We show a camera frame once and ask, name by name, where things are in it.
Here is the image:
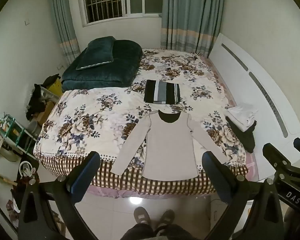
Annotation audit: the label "person's left shoe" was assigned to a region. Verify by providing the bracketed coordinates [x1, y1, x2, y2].
[133, 206, 153, 224]

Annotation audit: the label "green storage rack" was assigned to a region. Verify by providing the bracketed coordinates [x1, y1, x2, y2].
[0, 114, 38, 156]

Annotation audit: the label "beige long-sleeve shirt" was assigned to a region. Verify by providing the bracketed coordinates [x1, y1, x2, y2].
[110, 109, 228, 181]

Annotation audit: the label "green striped curtain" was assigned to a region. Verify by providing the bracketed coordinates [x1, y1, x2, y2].
[160, 0, 226, 57]
[48, 0, 81, 65]

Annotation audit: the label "white bed headboard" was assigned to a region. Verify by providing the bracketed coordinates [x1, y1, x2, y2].
[207, 33, 300, 183]

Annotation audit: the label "bed with floral cover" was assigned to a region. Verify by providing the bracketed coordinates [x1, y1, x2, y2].
[33, 48, 249, 188]

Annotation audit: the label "pink bed mattress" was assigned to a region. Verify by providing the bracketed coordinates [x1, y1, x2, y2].
[86, 55, 259, 198]

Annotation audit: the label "black cloth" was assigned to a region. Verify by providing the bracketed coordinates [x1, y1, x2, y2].
[225, 116, 257, 154]

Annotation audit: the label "person's right shoe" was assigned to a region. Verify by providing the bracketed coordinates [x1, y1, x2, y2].
[159, 209, 176, 225]

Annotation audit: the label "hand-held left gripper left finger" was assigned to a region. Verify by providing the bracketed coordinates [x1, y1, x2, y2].
[19, 151, 101, 240]

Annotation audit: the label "white folded clothes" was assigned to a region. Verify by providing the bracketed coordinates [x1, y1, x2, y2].
[226, 104, 259, 132]

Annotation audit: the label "wooden stick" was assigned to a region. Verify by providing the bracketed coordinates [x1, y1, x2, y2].
[0, 168, 18, 187]

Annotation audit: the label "person's shoe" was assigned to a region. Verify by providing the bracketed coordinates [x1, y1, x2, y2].
[159, 209, 176, 225]
[133, 206, 153, 224]

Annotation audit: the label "yellow board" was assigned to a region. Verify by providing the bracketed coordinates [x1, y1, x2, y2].
[46, 79, 63, 103]

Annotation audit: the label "dark green pillow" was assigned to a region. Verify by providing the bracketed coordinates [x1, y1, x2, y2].
[76, 36, 117, 70]

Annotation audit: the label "grey bucket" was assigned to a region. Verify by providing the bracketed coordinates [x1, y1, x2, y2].
[27, 119, 43, 138]

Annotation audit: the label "dark green folded quilt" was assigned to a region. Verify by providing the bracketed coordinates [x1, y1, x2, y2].
[62, 39, 143, 90]

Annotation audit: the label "person's dark trousers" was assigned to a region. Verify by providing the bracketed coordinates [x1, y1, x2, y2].
[120, 222, 201, 240]

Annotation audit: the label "black clothes pile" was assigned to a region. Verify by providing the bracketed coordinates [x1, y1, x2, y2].
[26, 74, 61, 121]

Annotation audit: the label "striped folded cloth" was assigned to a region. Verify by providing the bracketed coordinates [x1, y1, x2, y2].
[143, 79, 181, 105]

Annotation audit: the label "barred window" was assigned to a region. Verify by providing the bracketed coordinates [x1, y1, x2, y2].
[81, 0, 164, 28]

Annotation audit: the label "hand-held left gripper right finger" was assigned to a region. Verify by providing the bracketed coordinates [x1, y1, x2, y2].
[202, 151, 285, 240]

